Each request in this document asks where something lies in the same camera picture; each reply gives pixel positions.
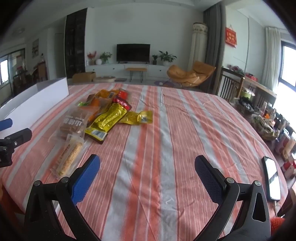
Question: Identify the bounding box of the long biscuit stick packet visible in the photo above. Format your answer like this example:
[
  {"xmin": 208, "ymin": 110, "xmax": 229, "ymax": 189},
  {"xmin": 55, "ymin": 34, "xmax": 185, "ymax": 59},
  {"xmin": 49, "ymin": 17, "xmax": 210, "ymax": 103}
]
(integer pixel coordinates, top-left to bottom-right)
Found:
[{"xmin": 51, "ymin": 134, "xmax": 84, "ymax": 179}]

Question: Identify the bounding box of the brown hawthorn cake packet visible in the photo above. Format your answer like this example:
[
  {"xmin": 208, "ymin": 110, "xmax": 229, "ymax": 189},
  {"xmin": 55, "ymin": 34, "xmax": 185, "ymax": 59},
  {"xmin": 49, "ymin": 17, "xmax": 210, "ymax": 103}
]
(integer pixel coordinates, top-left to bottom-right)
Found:
[{"xmin": 49, "ymin": 106, "xmax": 92, "ymax": 142}]

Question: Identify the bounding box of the yellow foil snack bag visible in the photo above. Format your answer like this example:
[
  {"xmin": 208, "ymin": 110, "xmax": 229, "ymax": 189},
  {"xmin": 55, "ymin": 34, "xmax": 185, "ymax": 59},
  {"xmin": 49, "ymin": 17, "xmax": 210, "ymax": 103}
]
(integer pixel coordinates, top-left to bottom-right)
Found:
[{"xmin": 85, "ymin": 103, "xmax": 128, "ymax": 144}]

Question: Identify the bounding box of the green label snack bag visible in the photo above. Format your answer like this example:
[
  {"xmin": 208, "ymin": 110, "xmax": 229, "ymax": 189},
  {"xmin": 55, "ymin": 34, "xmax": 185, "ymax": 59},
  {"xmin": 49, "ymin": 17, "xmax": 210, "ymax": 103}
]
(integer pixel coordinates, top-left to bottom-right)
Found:
[{"xmin": 77, "ymin": 101, "xmax": 90, "ymax": 106}]

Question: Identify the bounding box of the orange clear nut bag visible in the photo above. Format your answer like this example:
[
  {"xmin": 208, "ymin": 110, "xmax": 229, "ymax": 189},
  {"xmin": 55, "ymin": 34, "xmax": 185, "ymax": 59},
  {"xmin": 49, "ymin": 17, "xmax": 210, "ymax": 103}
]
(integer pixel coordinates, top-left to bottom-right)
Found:
[{"xmin": 87, "ymin": 94, "xmax": 112, "ymax": 123}]

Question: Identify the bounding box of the red label snack bag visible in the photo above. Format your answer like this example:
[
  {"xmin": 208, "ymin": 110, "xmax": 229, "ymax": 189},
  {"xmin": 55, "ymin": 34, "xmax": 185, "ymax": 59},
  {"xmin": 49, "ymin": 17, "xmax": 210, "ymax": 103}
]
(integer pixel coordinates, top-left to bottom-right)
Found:
[{"xmin": 112, "ymin": 90, "xmax": 132, "ymax": 111}]

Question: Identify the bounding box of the small yellow foil packet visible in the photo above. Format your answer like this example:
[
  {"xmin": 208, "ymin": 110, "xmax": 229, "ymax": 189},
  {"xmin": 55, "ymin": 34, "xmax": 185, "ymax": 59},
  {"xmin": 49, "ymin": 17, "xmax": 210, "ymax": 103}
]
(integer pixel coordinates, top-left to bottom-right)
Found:
[{"xmin": 118, "ymin": 110, "xmax": 153, "ymax": 126}]

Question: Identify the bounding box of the orange peanut snack bag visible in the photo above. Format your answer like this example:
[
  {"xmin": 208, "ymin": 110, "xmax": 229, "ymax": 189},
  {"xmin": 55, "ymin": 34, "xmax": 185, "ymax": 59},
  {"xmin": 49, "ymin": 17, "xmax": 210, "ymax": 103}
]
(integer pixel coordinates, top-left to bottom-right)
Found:
[{"xmin": 95, "ymin": 89, "xmax": 119, "ymax": 99}]

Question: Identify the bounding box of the white storage box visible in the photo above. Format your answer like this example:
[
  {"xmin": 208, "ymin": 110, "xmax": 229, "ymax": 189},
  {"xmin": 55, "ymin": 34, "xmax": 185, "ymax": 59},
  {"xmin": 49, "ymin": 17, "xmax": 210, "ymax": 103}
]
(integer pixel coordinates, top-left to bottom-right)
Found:
[{"xmin": 1, "ymin": 77, "xmax": 69, "ymax": 138}]

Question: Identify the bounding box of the black smartphone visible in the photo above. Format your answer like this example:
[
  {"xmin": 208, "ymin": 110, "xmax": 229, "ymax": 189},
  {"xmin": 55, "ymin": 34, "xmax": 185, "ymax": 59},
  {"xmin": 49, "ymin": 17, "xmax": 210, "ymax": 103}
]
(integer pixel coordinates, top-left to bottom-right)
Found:
[{"xmin": 261, "ymin": 156, "xmax": 281, "ymax": 201}]

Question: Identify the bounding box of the striped pink white tablecloth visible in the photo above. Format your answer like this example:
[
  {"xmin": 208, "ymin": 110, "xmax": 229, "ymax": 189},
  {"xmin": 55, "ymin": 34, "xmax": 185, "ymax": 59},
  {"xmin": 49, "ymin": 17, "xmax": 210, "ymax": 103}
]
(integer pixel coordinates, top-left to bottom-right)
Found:
[{"xmin": 0, "ymin": 83, "xmax": 289, "ymax": 241}]

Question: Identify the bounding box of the cardboard box on floor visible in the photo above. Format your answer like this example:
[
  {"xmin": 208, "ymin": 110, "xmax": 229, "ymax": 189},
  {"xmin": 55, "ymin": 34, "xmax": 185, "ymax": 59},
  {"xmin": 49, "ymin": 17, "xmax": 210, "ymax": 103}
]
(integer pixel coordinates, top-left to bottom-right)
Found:
[{"xmin": 72, "ymin": 72, "xmax": 96, "ymax": 84}]

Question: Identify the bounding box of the red flower vase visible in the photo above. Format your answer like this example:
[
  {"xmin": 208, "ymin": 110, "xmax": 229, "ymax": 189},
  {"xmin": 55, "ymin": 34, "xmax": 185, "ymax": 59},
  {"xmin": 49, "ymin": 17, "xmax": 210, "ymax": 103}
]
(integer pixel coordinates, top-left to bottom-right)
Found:
[{"xmin": 87, "ymin": 51, "xmax": 97, "ymax": 65}]

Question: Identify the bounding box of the potted green plant left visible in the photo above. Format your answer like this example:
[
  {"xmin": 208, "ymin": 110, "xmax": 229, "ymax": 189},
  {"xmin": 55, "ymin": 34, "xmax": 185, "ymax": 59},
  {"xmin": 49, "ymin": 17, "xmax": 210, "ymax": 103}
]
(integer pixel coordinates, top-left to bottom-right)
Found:
[{"xmin": 99, "ymin": 52, "xmax": 112, "ymax": 64}]

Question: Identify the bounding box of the potted green plant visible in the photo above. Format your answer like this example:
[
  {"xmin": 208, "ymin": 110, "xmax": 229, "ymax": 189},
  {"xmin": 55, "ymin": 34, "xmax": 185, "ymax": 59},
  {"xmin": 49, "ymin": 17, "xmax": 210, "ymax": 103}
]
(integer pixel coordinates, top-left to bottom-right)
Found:
[
  {"xmin": 99, "ymin": 52, "xmax": 112, "ymax": 64},
  {"xmin": 159, "ymin": 51, "xmax": 177, "ymax": 66}
]

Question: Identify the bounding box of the white tv cabinet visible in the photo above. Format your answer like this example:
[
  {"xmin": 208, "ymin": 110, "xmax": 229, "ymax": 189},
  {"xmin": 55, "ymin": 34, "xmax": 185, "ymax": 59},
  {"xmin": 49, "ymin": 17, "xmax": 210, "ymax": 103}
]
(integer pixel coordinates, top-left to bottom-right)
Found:
[{"xmin": 85, "ymin": 64, "xmax": 169, "ymax": 80}]

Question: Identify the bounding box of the black tall cabinet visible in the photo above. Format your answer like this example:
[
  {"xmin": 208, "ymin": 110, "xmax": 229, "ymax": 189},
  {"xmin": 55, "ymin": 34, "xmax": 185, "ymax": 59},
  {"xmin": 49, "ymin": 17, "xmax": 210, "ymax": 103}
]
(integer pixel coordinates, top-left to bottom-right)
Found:
[{"xmin": 64, "ymin": 8, "xmax": 87, "ymax": 78}]

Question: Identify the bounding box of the small wooden bench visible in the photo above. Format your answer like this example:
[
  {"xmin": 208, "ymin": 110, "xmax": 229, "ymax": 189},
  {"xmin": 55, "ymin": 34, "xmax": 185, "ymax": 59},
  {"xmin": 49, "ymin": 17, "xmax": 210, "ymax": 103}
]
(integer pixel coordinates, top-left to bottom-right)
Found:
[{"xmin": 125, "ymin": 67, "xmax": 147, "ymax": 83}]

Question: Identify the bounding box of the black flat television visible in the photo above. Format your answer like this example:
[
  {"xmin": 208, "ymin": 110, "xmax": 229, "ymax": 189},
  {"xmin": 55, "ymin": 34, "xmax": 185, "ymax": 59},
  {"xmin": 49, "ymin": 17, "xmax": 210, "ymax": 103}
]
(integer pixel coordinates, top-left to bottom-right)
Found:
[{"xmin": 116, "ymin": 44, "xmax": 151, "ymax": 63}]

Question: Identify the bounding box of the orange lounge chair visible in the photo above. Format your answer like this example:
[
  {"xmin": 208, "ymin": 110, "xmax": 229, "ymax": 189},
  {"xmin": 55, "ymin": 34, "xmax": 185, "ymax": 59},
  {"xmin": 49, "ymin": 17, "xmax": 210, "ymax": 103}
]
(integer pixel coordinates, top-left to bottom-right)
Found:
[{"xmin": 166, "ymin": 61, "xmax": 216, "ymax": 87}]

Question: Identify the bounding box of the potted green plant right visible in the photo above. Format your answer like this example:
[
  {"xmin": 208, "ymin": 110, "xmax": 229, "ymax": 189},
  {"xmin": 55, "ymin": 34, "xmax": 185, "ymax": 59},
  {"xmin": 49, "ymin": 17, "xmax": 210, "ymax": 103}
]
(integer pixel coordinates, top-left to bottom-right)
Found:
[{"xmin": 159, "ymin": 51, "xmax": 177, "ymax": 66}]

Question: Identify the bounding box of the grey curtain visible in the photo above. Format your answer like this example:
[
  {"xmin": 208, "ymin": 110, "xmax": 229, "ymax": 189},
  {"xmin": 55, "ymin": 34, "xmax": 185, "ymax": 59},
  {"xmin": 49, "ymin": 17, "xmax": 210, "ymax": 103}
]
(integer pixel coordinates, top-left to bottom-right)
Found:
[{"xmin": 203, "ymin": 1, "xmax": 226, "ymax": 69}]

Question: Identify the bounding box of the red wall hanging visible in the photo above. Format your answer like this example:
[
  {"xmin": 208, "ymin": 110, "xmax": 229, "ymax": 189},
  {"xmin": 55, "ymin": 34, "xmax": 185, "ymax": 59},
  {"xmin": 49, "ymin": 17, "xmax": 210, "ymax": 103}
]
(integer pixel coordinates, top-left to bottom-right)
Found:
[{"xmin": 225, "ymin": 28, "xmax": 237, "ymax": 48}]

